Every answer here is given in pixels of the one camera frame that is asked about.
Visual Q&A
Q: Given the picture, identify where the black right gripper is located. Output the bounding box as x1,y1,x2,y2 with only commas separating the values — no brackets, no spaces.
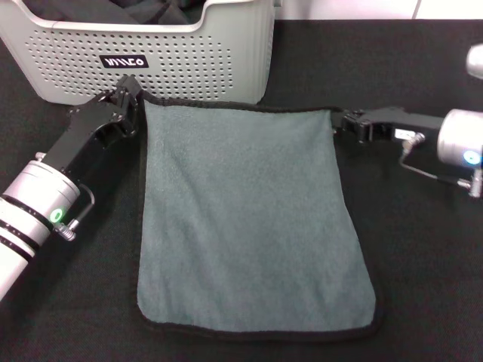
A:
341,106,447,143

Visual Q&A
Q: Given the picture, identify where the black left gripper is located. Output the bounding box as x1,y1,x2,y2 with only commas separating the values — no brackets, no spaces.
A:
44,75,143,186

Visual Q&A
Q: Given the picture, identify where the yellow grey towel black trim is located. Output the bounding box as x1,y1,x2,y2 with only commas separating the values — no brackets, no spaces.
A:
134,96,386,342

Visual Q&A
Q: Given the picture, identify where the grey perforated plastic storage box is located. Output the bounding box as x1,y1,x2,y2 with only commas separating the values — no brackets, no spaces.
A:
0,0,282,107

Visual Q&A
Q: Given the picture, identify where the black tablecloth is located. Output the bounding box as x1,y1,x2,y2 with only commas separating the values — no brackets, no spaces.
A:
0,18,483,362

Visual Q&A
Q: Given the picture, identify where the dark crumpled cloth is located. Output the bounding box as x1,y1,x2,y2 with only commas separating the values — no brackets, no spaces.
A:
24,0,211,26

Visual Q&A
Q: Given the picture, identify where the right gripper cable with plug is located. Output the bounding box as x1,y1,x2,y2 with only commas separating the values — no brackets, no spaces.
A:
398,131,483,199

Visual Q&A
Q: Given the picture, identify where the gripper cable with plug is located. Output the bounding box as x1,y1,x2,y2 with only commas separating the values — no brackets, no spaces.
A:
398,131,483,199
52,183,96,241

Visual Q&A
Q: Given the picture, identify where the left gripper cable with plug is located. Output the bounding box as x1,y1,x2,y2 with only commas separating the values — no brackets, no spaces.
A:
52,183,96,241

